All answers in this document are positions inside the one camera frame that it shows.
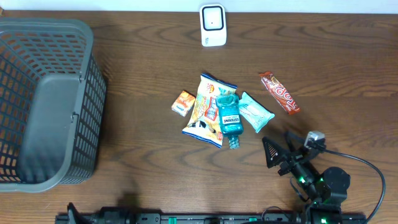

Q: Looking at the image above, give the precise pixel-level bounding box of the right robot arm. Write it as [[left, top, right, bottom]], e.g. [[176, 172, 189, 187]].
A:
[[262, 131, 351, 223]]

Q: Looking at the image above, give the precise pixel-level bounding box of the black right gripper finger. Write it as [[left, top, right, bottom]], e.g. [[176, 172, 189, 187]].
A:
[[262, 137, 290, 169], [285, 131, 305, 149]]

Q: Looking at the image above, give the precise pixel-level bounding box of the red brown chocolate bar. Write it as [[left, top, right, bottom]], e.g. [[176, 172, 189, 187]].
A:
[[259, 71, 300, 115]]

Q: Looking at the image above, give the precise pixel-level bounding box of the right black cable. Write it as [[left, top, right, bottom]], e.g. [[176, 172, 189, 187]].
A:
[[323, 148, 387, 224]]

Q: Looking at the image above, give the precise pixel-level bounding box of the grey plastic shopping basket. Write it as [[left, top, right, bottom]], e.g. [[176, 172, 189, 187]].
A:
[[1, 18, 106, 193]]

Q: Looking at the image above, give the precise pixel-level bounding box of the teal wet wipes pack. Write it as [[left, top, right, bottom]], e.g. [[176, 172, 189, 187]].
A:
[[239, 91, 275, 133]]

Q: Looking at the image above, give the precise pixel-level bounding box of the small orange snack packet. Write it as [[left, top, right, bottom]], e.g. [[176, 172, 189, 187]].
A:
[[171, 91, 196, 116]]

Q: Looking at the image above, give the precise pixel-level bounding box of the teal mouthwash bottle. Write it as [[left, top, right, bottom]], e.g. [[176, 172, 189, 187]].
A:
[[216, 94, 244, 149]]

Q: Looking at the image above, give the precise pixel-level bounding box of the yellow snack bag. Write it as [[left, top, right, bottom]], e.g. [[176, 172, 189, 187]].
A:
[[182, 73, 237, 148]]

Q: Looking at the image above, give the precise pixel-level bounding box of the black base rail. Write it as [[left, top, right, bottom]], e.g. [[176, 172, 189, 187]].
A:
[[55, 212, 368, 224]]

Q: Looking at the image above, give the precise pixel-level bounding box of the white barcode scanner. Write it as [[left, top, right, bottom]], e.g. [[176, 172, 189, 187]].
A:
[[199, 4, 227, 47]]

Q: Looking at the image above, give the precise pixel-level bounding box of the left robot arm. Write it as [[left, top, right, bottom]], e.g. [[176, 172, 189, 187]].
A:
[[67, 203, 136, 224]]

